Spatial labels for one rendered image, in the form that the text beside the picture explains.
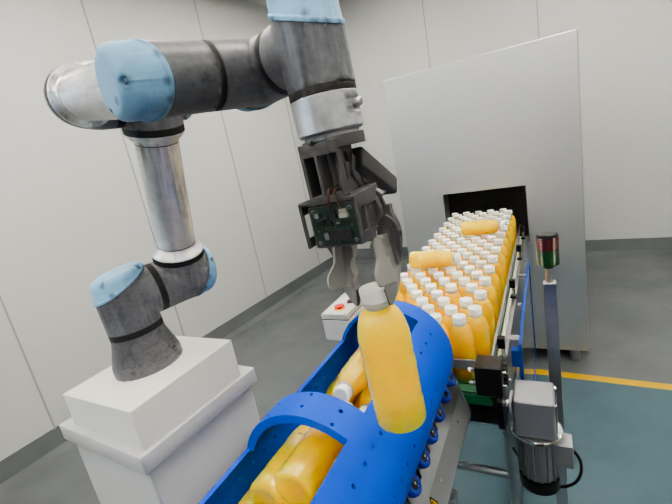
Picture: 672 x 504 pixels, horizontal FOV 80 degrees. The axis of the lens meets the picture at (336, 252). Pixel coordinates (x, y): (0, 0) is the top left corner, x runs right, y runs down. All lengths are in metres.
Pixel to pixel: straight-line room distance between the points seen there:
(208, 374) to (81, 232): 2.66
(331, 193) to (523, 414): 1.03
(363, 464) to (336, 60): 0.55
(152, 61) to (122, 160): 3.32
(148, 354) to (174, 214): 0.31
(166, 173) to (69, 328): 2.70
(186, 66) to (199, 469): 0.82
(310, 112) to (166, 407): 0.68
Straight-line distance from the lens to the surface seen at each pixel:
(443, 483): 1.07
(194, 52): 0.48
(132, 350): 0.99
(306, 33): 0.45
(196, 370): 0.96
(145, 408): 0.90
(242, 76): 0.50
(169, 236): 0.96
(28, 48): 3.70
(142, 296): 0.97
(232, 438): 1.08
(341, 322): 1.38
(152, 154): 0.89
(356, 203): 0.41
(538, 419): 1.34
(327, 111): 0.44
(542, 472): 1.47
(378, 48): 5.61
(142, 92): 0.45
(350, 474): 0.65
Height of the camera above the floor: 1.63
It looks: 14 degrees down
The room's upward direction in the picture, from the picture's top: 11 degrees counter-clockwise
